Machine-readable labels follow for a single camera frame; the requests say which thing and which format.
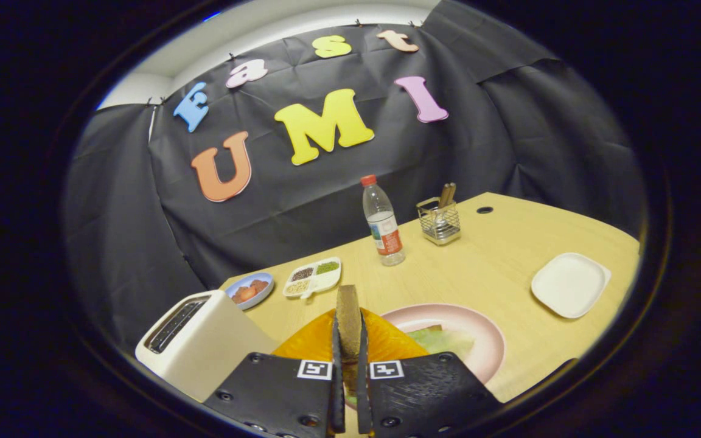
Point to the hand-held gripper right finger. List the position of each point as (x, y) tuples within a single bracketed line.
[(364, 389)]

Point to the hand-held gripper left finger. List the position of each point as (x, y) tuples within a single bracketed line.
[(338, 389)]

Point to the brown bread slice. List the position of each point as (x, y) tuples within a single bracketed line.
[(348, 316)]

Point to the green lettuce leaf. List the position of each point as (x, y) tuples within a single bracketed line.
[(442, 340)]

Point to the white divided seasoning tray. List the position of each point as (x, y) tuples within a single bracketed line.
[(314, 277)]

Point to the blue plate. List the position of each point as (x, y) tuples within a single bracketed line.
[(263, 297)]

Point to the white toaster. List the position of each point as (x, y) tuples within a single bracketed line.
[(216, 353)]

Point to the pink plate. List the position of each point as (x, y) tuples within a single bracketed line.
[(487, 347)]

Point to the red food slices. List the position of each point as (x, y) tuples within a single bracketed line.
[(248, 291)]

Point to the clear bottle red cap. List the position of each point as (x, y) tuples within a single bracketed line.
[(384, 231)]

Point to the wooden utensils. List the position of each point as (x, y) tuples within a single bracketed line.
[(446, 196)]

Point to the black table grommet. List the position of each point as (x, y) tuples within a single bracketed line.
[(484, 210)]

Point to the white square plate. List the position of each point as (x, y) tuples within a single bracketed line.
[(569, 285)]

